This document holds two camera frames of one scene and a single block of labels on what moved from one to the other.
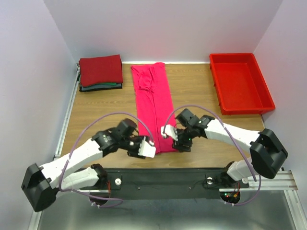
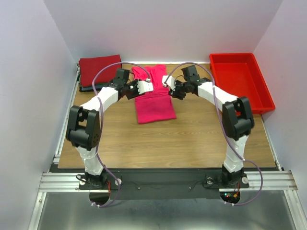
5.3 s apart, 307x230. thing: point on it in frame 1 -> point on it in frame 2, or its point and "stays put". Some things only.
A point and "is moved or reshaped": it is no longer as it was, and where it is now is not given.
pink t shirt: [154, 105] is moved or reshaped
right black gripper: [178, 144] -> [175, 94]
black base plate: [166, 184] stays put
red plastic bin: [240, 86] stays put
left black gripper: [135, 153] -> [135, 83]
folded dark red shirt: [101, 69] stays put
